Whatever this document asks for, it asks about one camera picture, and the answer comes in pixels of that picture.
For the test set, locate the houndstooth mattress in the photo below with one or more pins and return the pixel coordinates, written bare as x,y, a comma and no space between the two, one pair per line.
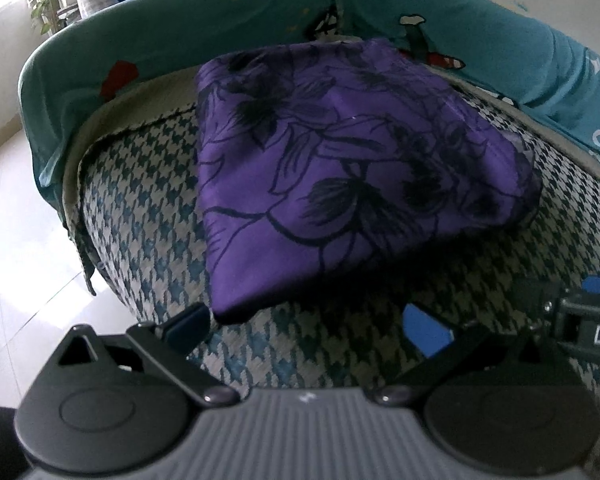
150,185

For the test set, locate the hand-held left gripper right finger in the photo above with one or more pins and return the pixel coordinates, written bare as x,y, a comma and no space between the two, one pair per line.
425,332

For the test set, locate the teal printed bed bumper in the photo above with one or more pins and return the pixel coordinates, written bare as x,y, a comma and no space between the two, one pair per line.
180,25

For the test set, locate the purple floral garment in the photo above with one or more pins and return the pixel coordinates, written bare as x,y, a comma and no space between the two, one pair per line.
340,160

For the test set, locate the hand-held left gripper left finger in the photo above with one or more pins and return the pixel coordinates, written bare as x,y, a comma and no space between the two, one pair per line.
192,322

